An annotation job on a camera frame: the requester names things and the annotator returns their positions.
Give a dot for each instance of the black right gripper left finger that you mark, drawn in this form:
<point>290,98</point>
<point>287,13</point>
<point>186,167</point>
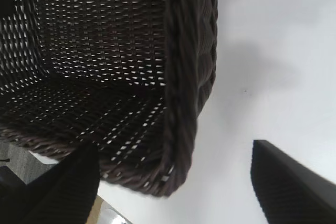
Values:
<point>60,197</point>

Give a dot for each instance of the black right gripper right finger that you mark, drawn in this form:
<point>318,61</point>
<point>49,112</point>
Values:
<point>296,195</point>

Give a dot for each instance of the dark brown woven basket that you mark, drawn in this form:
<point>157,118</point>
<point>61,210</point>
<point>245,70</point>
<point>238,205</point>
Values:
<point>105,64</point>

